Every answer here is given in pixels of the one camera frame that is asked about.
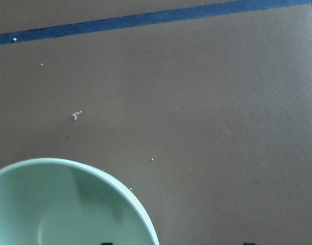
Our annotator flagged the green bowl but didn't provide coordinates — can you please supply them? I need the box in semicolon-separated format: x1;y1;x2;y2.
0;158;159;244

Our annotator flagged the brown paper table cover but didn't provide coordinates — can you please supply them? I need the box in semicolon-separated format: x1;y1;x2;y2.
0;3;312;244

